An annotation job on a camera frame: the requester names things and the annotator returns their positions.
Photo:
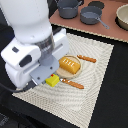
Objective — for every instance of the fork with wooden handle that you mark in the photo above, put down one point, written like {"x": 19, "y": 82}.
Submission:
{"x": 74, "y": 84}

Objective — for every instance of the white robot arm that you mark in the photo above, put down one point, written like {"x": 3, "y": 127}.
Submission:
{"x": 29, "y": 20}

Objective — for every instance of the white woven placemat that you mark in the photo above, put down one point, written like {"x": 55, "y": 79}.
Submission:
{"x": 69, "y": 103}

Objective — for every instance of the large grey cooking pot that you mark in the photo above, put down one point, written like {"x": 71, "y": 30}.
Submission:
{"x": 68, "y": 9}

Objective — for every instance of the orange bread loaf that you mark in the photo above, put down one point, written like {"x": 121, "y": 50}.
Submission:
{"x": 69, "y": 65}

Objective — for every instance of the black round lid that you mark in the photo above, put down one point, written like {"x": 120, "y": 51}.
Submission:
{"x": 98, "y": 4}

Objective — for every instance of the knife with wooden handle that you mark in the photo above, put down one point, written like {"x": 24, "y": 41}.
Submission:
{"x": 86, "y": 58}

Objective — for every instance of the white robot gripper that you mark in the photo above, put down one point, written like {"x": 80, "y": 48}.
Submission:
{"x": 34, "y": 62}

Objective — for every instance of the grey saucepan with handle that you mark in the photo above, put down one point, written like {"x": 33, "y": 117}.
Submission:
{"x": 91, "y": 15}

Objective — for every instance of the yellow butter box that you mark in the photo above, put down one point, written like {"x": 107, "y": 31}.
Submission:
{"x": 52, "y": 80}

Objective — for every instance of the beige bowl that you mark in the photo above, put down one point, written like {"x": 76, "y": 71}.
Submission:
{"x": 122, "y": 15}

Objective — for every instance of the round beige wooden plate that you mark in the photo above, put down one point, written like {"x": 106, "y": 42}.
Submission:
{"x": 65, "y": 74}

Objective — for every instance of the pink serving board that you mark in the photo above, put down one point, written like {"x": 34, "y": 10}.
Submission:
{"x": 108, "y": 17}

